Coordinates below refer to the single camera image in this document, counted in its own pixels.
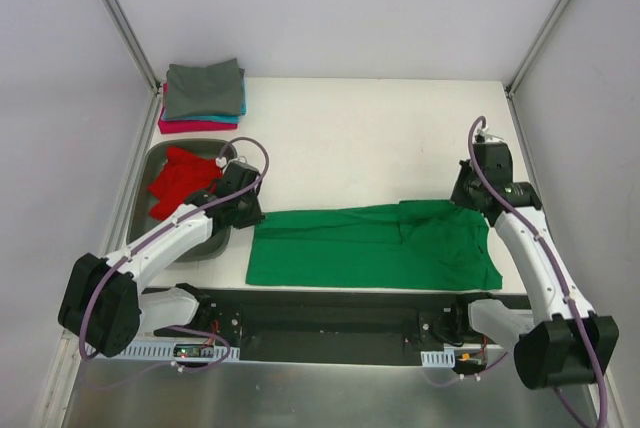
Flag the green t-shirt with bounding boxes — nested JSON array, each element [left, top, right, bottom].
[[246, 200, 503, 291]]

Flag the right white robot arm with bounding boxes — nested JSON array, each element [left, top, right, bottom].
[[450, 137, 619, 390]]

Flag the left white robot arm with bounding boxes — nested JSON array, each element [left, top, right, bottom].
[[58, 161, 264, 359]]

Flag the red t-shirt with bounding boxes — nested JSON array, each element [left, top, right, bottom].
[[148, 145, 222, 221]]

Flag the folded teal t-shirt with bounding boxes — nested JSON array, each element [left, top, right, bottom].
[[199, 77, 248, 124]]

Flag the grey plastic tray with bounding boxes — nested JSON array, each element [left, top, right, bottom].
[[126, 138, 231, 263]]

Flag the folded magenta t-shirt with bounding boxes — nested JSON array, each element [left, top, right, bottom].
[[157, 100, 247, 135]]

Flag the folded grey t-shirt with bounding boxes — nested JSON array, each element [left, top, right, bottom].
[[164, 58, 244, 120]]

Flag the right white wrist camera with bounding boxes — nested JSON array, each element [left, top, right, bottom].
[[474, 127, 505, 144]]

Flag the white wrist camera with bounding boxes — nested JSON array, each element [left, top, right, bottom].
[[474, 127, 505, 144], [215, 156, 247, 170]]

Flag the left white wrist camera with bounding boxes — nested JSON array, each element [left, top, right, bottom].
[[215, 156, 247, 170]]

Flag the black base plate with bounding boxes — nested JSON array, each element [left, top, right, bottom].
[[139, 287, 531, 367]]

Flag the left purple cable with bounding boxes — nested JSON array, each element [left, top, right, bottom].
[[79, 136, 273, 362]]

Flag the purple cable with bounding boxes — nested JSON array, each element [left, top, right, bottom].
[[79, 136, 273, 362], [467, 116, 611, 428]]

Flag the left white cable duct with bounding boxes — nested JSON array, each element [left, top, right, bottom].
[[113, 341, 240, 363]]

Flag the white cable duct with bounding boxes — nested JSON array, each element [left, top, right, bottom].
[[420, 349, 456, 369], [113, 341, 240, 363]]

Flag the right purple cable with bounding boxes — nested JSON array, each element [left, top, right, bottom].
[[467, 116, 611, 428]]

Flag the right white cable duct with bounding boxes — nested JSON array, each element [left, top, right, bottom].
[[420, 349, 456, 369]]

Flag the right aluminium frame post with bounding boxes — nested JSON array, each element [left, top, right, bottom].
[[504, 0, 573, 99]]

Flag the aluminium frame post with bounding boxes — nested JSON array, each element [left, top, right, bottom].
[[101, 0, 160, 93], [504, 0, 573, 99]]

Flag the left aluminium frame post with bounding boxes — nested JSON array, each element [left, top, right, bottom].
[[101, 0, 160, 93]]

